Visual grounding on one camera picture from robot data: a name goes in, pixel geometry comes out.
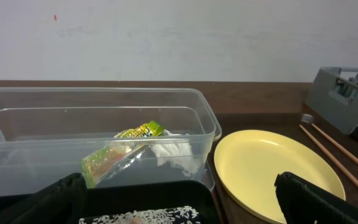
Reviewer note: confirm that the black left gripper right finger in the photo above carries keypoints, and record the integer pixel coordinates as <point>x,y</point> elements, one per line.
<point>303,202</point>

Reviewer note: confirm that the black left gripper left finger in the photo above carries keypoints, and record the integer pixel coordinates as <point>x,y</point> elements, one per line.
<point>61,202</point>

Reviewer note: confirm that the yellow plate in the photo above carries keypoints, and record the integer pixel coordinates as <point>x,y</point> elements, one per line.
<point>248,162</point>

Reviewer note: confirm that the green snack wrapper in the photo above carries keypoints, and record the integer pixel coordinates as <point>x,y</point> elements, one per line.
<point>101,164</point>

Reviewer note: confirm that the white napkin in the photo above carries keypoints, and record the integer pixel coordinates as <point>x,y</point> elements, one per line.
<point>179,156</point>

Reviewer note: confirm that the grey dishwasher rack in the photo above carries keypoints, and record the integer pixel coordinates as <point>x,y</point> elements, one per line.
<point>334,96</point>

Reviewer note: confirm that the left wooden chopstick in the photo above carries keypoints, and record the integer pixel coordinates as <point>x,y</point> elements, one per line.
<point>331,157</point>

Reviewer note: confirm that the wooden chopstick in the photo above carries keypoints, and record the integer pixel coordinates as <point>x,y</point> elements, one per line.
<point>331,157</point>
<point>335,143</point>

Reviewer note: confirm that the right wooden chopstick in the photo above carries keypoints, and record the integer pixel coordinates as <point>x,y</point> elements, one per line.
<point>335,143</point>

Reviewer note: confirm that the dark brown serving tray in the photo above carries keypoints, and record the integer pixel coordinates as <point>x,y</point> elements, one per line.
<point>285,124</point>

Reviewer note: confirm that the clear plastic bin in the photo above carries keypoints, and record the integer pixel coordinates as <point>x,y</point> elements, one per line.
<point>46,132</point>

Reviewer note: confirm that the black tray with rice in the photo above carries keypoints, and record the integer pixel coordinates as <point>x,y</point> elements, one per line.
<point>169,196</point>

